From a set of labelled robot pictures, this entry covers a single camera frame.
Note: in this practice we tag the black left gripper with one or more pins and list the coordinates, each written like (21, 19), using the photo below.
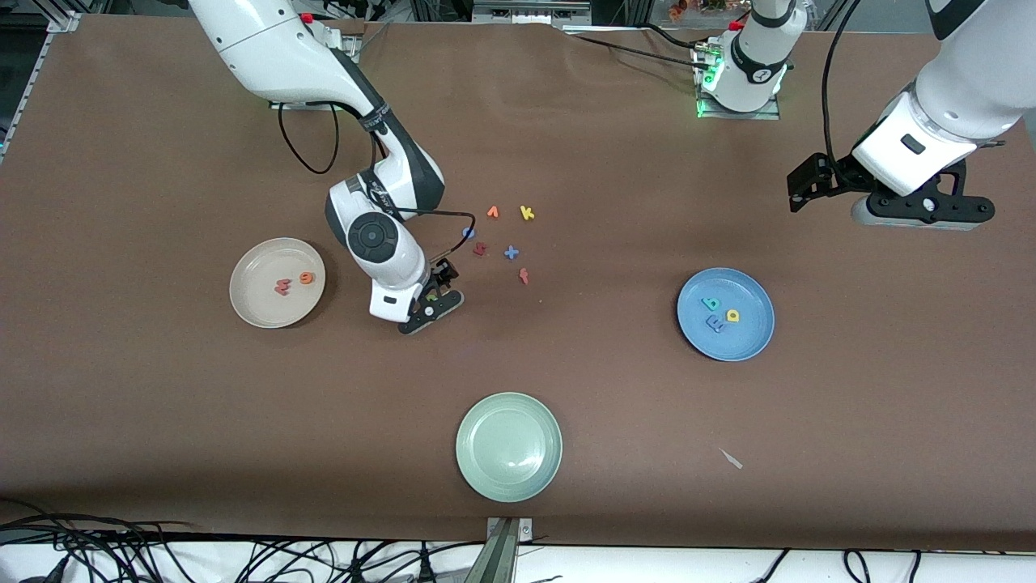
(842, 174)

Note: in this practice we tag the pink foam letter w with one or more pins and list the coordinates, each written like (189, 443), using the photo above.
(282, 287)

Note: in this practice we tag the blue foam letter m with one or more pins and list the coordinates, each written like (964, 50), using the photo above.
(715, 324)

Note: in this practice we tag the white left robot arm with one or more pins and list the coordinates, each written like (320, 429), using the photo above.
(971, 73)

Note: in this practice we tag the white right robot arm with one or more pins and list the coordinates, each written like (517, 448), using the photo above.
(275, 48)

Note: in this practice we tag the blue plate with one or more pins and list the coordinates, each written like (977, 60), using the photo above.
(745, 344)

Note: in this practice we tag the pale green plate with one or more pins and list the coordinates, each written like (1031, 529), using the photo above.
(508, 447)

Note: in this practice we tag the beige brown plate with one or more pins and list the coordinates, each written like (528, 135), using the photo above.
(259, 312)

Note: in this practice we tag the orange background object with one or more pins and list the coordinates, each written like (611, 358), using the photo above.
(677, 10)

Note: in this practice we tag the white paper scrap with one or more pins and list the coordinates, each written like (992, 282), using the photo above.
(732, 461)

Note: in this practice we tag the brown table cover sheet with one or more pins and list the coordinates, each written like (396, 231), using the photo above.
(162, 405)

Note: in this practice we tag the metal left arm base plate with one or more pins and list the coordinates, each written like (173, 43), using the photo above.
(769, 116)

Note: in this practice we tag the metal bracket plate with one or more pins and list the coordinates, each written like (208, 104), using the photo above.
(526, 530)

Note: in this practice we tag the grey metal frame block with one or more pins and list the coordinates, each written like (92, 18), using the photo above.
(526, 12)

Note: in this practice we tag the aluminium mount post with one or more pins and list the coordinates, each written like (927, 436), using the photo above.
(495, 563)

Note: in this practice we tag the aluminium table frame rail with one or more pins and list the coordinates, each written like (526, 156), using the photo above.
(63, 22)

